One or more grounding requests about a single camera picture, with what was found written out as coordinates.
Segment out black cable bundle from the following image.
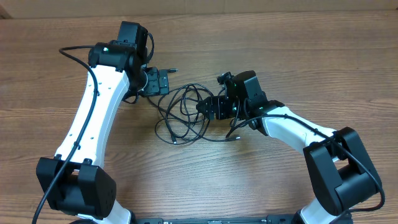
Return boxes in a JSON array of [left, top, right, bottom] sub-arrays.
[[146, 68, 242, 146]]

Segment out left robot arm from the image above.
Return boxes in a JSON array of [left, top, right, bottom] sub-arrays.
[[36, 21, 169, 223]]

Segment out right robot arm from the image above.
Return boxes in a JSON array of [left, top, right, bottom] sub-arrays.
[[196, 70, 386, 223]]

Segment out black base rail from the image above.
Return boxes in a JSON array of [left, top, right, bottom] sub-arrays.
[[136, 214, 302, 224]]

